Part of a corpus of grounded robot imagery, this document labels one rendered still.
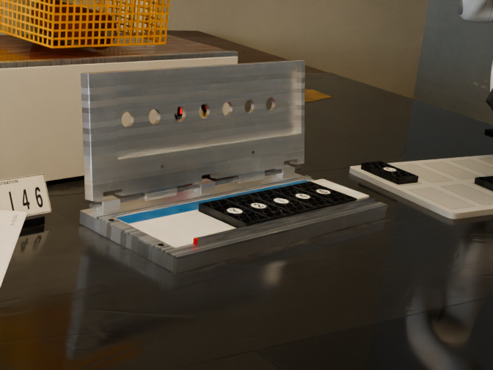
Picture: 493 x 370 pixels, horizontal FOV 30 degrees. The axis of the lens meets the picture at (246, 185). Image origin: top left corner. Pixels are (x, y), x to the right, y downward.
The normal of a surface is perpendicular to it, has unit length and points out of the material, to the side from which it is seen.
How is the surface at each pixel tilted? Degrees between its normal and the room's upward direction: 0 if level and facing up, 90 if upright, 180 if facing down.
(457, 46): 90
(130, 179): 81
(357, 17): 90
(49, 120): 90
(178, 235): 0
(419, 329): 0
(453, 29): 90
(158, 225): 0
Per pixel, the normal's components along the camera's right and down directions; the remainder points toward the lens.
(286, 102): 0.71, 0.13
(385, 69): 0.57, 0.29
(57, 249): 0.11, -0.95
